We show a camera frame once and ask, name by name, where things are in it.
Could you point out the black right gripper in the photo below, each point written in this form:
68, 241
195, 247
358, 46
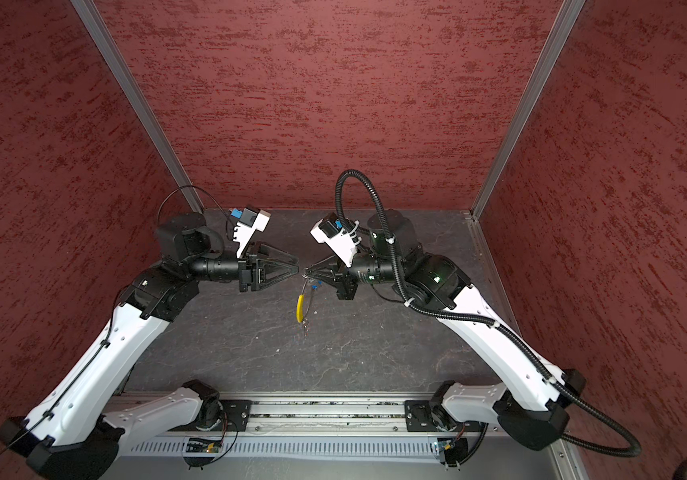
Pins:
343, 277

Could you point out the aluminium corner post right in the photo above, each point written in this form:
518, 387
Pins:
563, 25

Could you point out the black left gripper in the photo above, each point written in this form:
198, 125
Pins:
253, 270

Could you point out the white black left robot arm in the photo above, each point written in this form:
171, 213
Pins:
70, 435

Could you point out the yellow capped key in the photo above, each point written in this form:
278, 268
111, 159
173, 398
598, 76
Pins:
300, 315

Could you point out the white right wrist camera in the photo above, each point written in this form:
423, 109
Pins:
330, 231

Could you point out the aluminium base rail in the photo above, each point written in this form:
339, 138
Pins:
339, 414

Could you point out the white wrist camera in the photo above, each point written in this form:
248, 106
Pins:
248, 221
330, 231

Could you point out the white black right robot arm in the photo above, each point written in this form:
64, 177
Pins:
523, 403

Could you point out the silver keyring with keys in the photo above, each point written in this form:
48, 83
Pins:
309, 297

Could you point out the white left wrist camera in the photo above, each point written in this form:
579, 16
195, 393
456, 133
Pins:
248, 221

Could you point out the aluminium corner post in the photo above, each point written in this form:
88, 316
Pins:
563, 25
93, 21

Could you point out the aluminium corner post left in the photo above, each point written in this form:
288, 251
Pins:
93, 21

